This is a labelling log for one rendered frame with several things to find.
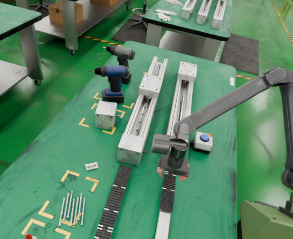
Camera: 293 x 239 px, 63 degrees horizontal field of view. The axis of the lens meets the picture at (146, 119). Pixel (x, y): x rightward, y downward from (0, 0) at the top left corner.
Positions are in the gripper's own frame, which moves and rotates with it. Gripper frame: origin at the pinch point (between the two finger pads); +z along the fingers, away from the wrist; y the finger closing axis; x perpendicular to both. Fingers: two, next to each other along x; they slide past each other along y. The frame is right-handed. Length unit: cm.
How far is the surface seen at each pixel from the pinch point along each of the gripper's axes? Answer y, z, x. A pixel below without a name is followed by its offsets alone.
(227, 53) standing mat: -84, 80, -328
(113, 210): 18.6, 0.8, 18.5
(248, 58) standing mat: -119, 81, -325
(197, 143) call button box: -11.0, -0.8, -21.2
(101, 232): 20.6, 0.9, 26.7
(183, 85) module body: -2, -2, -69
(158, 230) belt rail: 2.0, 1.6, 21.6
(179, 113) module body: -1.3, -1.4, -40.9
